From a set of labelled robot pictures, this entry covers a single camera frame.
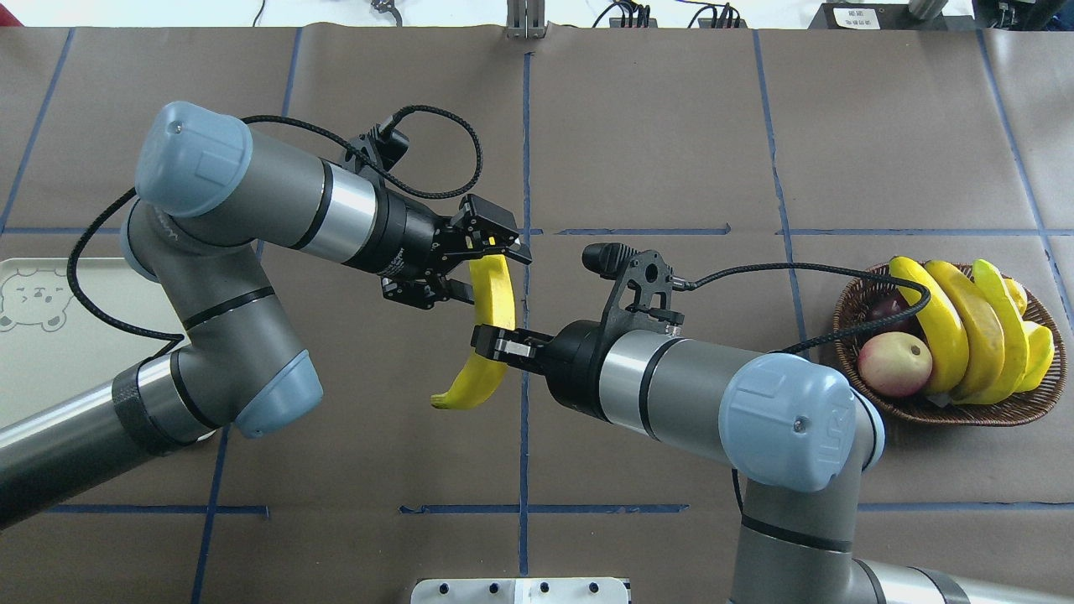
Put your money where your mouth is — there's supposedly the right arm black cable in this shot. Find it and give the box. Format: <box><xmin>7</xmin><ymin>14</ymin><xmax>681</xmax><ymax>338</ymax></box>
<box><xmin>671</xmin><ymin>262</ymin><xmax>932</xmax><ymax>514</ymax></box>

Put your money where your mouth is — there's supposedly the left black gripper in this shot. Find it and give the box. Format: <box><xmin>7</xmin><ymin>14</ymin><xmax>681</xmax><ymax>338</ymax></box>
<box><xmin>366</xmin><ymin>195</ymin><xmax>533</xmax><ymax>310</ymax></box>

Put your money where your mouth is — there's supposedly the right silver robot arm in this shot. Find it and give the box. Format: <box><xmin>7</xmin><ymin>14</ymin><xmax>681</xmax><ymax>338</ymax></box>
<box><xmin>471</xmin><ymin>320</ymin><xmax>1066</xmax><ymax>603</ymax></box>

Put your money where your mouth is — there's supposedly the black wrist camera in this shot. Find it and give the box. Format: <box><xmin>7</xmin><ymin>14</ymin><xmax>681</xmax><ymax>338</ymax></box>
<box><xmin>348</xmin><ymin>126</ymin><xmax>410</xmax><ymax>172</ymax></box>
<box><xmin>581</xmin><ymin>243</ymin><xmax>686</xmax><ymax>341</ymax></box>

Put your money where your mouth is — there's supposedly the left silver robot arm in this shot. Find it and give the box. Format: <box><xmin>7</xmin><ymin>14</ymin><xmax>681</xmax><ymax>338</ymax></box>
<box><xmin>3</xmin><ymin>101</ymin><xmax>532</xmax><ymax>528</ymax></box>

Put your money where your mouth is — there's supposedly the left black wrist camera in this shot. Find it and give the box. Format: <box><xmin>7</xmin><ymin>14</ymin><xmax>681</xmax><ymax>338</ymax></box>
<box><xmin>348</xmin><ymin>126</ymin><xmax>410</xmax><ymax>172</ymax></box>

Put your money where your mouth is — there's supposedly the aluminium frame post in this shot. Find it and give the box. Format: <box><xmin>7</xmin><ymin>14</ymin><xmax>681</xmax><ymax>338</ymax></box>
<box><xmin>505</xmin><ymin>0</ymin><xmax>547</xmax><ymax>39</ymax></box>

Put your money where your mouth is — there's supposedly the yellow banana bunch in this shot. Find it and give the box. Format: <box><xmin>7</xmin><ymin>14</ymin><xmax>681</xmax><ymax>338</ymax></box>
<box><xmin>889</xmin><ymin>256</ymin><xmax>1058</xmax><ymax>406</ymax></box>

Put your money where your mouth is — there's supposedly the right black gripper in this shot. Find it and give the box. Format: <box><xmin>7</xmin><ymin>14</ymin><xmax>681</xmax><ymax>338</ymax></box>
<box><xmin>471</xmin><ymin>320</ymin><xmax>621</xmax><ymax>422</ymax></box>

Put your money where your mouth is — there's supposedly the white bear tray plate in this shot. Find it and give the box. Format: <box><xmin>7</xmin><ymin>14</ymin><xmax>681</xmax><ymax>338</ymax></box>
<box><xmin>1</xmin><ymin>258</ymin><xmax>182</xmax><ymax>427</ymax></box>

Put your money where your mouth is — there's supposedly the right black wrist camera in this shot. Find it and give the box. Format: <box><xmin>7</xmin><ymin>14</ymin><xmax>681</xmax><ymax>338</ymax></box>
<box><xmin>581</xmin><ymin>243</ymin><xmax>686</xmax><ymax>341</ymax></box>

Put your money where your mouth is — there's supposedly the dark purple fruit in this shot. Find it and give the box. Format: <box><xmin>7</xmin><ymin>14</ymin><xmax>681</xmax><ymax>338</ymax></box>
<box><xmin>863</xmin><ymin>290</ymin><xmax>918</xmax><ymax>336</ymax></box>

